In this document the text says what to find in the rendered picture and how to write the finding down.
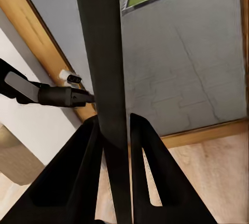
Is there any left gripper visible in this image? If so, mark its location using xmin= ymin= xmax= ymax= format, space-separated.
xmin=50 ymin=87 xmax=95 ymax=108

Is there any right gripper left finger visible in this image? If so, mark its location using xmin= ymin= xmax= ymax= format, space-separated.
xmin=0 ymin=115 xmax=104 ymax=224

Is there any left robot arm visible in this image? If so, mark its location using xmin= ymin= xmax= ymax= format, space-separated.
xmin=0 ymin=58 xmax=95 ymax=108

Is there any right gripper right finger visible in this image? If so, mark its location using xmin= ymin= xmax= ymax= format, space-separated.
xmin=130 ymin=113 xmax=218 ymax=224

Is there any poster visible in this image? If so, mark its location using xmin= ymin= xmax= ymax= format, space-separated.
xmin=77 ymin=0 xmax=132 ymax=224

